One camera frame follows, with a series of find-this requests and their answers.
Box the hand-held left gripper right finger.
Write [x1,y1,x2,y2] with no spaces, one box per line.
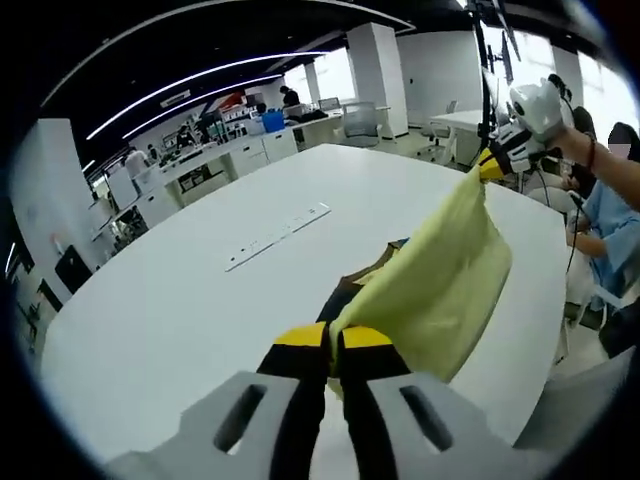
[337,325,521,480]

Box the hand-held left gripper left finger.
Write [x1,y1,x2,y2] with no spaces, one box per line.
[105,322,332,480]

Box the yellow blue grey garment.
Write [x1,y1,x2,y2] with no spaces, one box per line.
[314,167,514,401]

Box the person's right hand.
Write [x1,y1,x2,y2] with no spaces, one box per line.
[546,123,597,167]

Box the black tripod stand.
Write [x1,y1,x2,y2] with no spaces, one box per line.
[468,0,522,167]

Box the plain white pillar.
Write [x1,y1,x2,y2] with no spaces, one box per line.
[344,22,409,146]

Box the grey office chair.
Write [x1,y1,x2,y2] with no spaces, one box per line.
[342,101,384,149]

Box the white mesh chair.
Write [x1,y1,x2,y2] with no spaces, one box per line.
[514,344,637,454]

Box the white table socket strip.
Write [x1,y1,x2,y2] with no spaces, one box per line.
[223,201,332,274]

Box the black monitor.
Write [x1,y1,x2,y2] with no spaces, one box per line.
[53,244,94,296]

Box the row of white counters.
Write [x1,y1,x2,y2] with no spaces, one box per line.
[107,112,346,226]

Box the white pillar with small sign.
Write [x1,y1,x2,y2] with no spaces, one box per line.
[9,118,101,301]

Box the dark red bead bracelet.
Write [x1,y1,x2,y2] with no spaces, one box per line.
[583,131,600,177]

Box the black cable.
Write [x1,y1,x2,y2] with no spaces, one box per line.
[516,163,585,274]

